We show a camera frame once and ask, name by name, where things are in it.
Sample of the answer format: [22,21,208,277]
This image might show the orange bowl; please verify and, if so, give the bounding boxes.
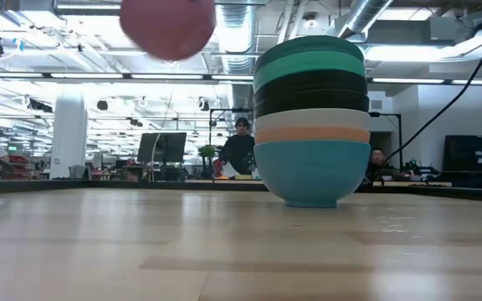
[254,126,372,145]

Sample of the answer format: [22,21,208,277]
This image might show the blue bowl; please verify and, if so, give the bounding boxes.
[253,140,372,209]

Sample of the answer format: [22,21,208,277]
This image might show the black bowl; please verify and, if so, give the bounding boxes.
[253,69,369,105]
[254,89,371,120]

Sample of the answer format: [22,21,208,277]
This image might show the turquoise bowl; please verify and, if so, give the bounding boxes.
[252,49,367,93]

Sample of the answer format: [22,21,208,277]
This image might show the dark green bowl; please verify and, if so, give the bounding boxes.
[254,34,366,74]

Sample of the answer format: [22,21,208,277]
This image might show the pink bowl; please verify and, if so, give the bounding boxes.
[118,0,217,62]

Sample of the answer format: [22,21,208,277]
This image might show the standing person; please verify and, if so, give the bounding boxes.
[218,116,258,179]

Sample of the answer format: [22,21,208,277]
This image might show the green potted plant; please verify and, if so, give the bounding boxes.
[197,144,218,179]

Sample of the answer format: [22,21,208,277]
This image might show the dark background monitor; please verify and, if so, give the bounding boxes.
[136,131,187,165]

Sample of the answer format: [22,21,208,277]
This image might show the seated person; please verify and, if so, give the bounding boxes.
[364,147,397,183]

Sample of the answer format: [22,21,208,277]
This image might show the white pillar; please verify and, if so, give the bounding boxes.
[49,89,89,180]

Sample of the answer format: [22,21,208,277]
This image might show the red bin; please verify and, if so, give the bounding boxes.
[8,154,31,179]

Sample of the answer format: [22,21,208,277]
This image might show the black cabinet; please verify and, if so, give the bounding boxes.
[444,134,482,189]

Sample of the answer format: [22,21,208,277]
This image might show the black aluminium table frame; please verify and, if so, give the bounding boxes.
[0,177,482,205]

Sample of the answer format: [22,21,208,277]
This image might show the silver spiral air duct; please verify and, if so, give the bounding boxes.
[340,0,393,35]
[218,0,259,110]

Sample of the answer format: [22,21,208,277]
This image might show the long black cable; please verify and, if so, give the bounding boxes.
[366,18,482,185]

